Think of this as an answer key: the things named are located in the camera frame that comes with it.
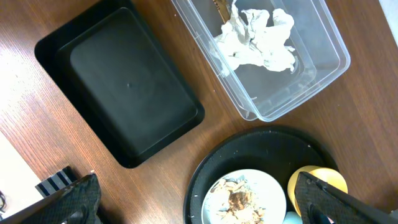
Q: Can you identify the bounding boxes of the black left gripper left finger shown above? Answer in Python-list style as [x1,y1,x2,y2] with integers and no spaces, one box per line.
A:
[1,174,101,224]

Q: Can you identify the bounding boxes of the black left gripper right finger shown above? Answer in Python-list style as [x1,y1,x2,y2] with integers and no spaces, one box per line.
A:
[294,172,397,224]

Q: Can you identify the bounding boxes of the yellow bowl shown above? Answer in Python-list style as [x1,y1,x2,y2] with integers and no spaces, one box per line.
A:
[287,166,348,216]

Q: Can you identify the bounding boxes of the light blue cup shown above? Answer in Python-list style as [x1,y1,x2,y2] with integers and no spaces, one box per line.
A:
[282,212,303,224]

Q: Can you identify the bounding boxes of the white napkin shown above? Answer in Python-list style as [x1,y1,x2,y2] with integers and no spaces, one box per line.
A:
[214,1,295,76]

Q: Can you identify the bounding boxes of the brown gold snack wrapper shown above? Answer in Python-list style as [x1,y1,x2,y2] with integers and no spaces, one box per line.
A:
[213,0,231,23]

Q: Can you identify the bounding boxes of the clear plastic waste bin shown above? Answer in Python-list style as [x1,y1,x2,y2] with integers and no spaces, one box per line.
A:
[172,0,351,122]

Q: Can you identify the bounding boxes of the round black serving tray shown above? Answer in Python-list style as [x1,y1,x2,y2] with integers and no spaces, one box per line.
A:
[183,126,338,224]

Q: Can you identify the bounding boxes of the grey plate with food scraps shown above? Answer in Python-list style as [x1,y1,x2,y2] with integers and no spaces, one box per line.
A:
[201,169,287,224]

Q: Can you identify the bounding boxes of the food scraps on plate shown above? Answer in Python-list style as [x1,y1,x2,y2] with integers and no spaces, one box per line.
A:
[210,179,265,224]

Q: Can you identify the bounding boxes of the black rectangular bin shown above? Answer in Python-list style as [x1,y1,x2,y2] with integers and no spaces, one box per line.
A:
[34,1,205,169]

